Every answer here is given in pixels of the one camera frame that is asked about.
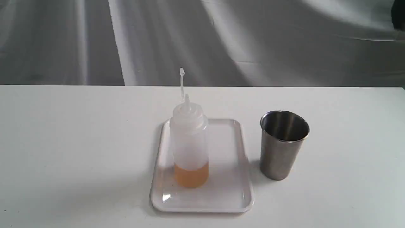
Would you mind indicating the stainless steel cup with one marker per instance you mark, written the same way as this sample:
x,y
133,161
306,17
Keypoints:
x,y
283,133

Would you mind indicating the white plastic tray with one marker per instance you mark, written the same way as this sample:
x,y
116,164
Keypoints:
x,y
228,189

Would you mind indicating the translucent squeeze bottle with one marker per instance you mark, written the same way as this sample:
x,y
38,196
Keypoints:
x,y
189,141

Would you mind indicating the grey backdrop cloth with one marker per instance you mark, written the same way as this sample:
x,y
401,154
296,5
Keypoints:
x,y
217,42

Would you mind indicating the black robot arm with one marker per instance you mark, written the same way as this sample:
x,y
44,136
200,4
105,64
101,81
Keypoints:
x,y
398,15

